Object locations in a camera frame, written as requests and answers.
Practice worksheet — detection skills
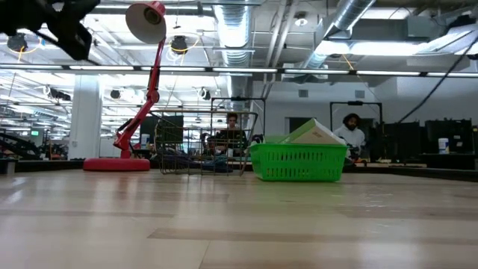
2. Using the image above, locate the red desk lamp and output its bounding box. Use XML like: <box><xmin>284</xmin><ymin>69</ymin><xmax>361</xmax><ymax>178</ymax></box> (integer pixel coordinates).
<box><xmin>82</xmin><ymin>0</ymin><xmax>167</xmax><ymax>172</ymax></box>

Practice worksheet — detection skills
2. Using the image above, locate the green plastic basket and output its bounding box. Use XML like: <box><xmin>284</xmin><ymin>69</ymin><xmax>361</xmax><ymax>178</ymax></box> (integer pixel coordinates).
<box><xmin>248</xmin><ymin>143</ymin><xmax>349</xmax><ymax>183</ymax></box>

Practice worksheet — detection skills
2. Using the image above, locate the metal wire basket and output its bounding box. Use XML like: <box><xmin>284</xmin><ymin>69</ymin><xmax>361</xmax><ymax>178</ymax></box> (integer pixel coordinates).
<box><xmin>149</xmin><ymin>109</ymin><xmax>259</xmax><ymax>176</ymax></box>

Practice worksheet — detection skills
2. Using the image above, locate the green acer box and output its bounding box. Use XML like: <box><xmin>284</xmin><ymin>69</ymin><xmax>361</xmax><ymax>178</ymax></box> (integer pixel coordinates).
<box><xmin>278</xmin><ymin>117</ymin><xmax>347</xmax><ymax>146</ymax></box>

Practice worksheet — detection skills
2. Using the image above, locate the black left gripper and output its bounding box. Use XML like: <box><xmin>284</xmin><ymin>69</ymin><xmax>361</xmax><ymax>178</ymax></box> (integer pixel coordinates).
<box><xmin>0</xmin><ymin>0</ymin><xmax>101</xmax><ymax>61</ymax></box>

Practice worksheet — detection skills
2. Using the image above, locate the person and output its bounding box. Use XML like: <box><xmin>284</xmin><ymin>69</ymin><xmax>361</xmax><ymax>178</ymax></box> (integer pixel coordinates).
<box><xmin>332</xmin><ymin>113</ymin><xmax>367</xmax><ymax>162</ymax></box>
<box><xmin>218</xmin><ymin>111</ymin><xmax>247</xmax><ymax>150</ymax></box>

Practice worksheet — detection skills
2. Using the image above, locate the black computer monitor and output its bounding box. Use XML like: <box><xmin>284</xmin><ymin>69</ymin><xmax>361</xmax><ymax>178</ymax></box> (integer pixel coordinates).
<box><xmin>424</xmin><ymin>119</ymin><xmax>474</xmax><ymax>154</ymax></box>

